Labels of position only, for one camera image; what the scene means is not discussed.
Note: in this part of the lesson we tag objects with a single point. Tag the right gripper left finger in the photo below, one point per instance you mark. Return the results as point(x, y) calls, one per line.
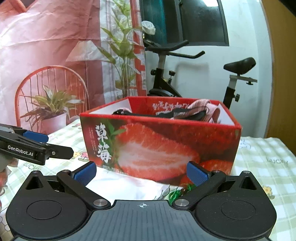
point(74, 183)

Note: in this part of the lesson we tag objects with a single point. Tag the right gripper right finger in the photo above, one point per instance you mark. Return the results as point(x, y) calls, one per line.
point(206, 183)

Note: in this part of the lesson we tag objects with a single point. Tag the black soft item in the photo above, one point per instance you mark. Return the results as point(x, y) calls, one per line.
point(193, 114)

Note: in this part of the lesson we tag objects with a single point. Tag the pink knitted cloth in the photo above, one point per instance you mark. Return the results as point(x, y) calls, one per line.
point(212, 111)

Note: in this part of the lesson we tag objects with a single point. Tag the blue white tissue pack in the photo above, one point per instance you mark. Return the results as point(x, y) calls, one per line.
point(115, 186)

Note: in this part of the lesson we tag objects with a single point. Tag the person's left hand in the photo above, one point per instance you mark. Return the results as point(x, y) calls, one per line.
point(6, 161)

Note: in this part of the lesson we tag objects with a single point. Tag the red strawberry cardboard box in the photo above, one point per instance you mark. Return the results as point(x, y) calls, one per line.
point(158, 149)

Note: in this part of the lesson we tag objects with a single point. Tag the pink printed backdrop curtain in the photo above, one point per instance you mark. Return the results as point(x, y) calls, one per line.
point(62, 58)

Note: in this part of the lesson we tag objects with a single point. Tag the black exercise bike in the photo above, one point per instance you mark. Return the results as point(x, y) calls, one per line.
point(182, 75)

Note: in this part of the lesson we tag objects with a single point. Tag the white crumpled plastic bag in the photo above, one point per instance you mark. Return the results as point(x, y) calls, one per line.
point(148, 28)

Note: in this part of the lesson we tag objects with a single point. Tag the brown wooden door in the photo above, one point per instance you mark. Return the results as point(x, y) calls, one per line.
point(281, 25)

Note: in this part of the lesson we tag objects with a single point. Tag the dark window with frame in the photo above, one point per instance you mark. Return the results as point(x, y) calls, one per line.
point(200, 22)

